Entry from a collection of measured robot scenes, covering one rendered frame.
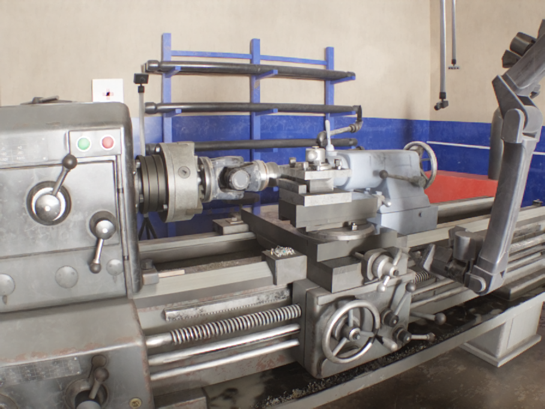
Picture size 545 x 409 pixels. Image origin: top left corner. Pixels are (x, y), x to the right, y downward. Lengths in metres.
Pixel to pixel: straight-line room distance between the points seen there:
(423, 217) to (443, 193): 2.54
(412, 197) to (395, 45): 4.50
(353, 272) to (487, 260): 0.41
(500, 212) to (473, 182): 3.23
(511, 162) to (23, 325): 1.16
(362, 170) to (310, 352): 0.71
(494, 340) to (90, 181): 2.15
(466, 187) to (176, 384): 3.46
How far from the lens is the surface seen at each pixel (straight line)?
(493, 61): 5.89
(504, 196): 0.95
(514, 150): 0.92
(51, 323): 1.07
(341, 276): 1.19
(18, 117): 1.05
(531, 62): 0.92
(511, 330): 2.49
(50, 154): 1.02
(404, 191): 1.69
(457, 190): 4.23
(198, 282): 1.18
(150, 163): 1.25
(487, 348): 2.53
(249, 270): 1.24
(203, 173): 1.29
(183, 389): 1.34
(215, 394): 1.44
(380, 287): 1.18
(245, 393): 1.43
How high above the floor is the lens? 1.28
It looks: 12 degrees down
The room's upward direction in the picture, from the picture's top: straight up
